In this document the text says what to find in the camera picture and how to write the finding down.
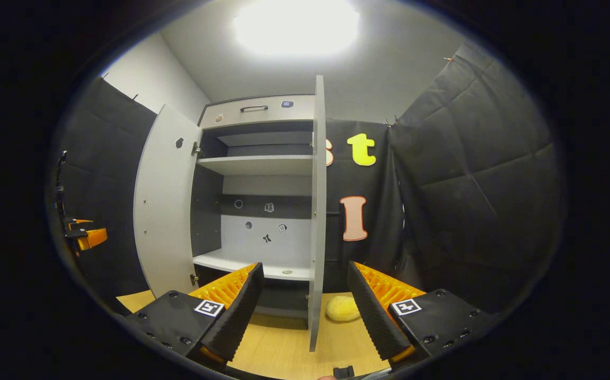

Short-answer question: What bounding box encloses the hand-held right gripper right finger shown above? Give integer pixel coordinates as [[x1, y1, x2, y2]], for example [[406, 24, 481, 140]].
[[347, 260, 495, 365]]

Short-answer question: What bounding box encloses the grey double-door shoe cabinet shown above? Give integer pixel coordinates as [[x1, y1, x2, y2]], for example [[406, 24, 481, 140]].
[[191, 94, 318, 320]]

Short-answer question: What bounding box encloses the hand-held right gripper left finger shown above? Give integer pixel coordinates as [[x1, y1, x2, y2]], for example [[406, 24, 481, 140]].
[[125, 262, 265, 365]]

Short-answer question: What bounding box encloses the yellow round sponge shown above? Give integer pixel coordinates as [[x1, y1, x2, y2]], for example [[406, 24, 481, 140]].
[[326, 296, 362, 322]]

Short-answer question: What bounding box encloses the grey cabinet door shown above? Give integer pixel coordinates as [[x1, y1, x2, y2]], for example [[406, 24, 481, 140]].
[[133, 104, 203, 299], [306, 75, 328, 353]]

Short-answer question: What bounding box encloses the long ceiling light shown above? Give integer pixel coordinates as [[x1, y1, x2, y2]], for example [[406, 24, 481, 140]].
[[233, 0, 361, 58]]

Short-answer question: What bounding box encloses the black backdrop cloth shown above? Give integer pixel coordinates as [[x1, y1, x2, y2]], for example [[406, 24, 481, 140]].
[[46, 42, 567, 317]]

